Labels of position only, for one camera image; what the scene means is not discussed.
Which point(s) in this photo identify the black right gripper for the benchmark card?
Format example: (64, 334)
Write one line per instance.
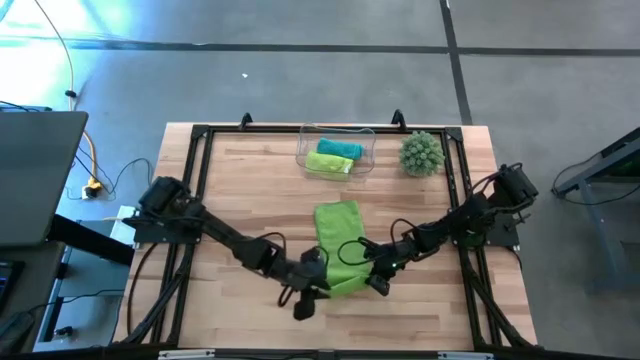
(390, 260)

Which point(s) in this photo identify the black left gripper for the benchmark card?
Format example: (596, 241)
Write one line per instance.
(310, 275)

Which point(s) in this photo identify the green towel with white tag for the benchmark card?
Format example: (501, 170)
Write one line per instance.
(342, 240)

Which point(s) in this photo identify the lime green microfiber towel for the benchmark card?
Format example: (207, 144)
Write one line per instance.
(329, 165)

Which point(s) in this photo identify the teal microfiber towel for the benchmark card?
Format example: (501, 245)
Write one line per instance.
(340, 148)

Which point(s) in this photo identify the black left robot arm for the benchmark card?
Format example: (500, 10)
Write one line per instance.
(220, 235)

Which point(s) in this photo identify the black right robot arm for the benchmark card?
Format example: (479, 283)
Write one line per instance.
(475, 210)

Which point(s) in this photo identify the clear plastic basket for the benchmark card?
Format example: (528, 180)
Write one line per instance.
(367, 150)

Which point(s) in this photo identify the green potted plant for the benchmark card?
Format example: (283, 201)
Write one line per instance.
(421, 152)

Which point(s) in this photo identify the black metal cart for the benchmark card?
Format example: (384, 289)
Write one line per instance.
(615, 225)

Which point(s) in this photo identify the dark desk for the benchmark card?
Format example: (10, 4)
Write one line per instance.
(35, 280)

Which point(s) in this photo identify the grey laptop lid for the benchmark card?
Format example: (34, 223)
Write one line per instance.
(40, 175)

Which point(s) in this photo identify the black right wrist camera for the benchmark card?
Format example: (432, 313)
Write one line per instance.
(379, 285)

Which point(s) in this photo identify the silver frame bracket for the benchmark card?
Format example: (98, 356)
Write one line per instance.
(185, 354)
(465, 356)

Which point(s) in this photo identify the black frame clamp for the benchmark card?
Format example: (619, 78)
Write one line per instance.
(398, 120)
(246, 121)

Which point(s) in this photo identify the black aluminium table frame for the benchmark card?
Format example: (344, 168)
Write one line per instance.
(300, 129)

